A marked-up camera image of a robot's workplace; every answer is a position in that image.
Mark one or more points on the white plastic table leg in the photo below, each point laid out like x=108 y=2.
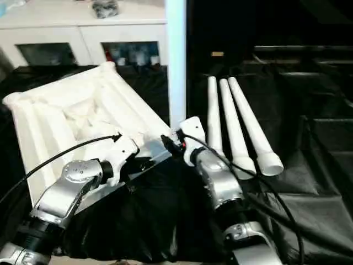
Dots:
x=251 y=124
x=233 y=124
x=214 y=116
x=176 y=69

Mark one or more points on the white plastic table top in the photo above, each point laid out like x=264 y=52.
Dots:
x=55 y=116

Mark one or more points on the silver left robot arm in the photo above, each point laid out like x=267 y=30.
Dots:
x=60 y=193

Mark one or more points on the black box with beige label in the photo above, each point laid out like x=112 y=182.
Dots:
x=220 y=27

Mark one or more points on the black mat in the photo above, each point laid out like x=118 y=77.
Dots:
x=317 y=179

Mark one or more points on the white cabinet with glass doors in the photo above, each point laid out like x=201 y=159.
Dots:
x=82 y=30

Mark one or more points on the clear bag on cabinet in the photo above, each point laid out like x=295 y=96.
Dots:
x=105 y=8

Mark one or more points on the black television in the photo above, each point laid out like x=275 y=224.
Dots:
x=298 y=48

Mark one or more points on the blue plastic item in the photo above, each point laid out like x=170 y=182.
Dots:
x=5 y=6

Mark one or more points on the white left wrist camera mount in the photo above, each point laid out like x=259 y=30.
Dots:
x=124 y=151

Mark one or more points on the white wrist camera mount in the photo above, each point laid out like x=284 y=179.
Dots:
x=124 y=151
x=193 y=129

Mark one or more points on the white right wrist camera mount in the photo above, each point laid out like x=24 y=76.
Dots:
x=193 y=129

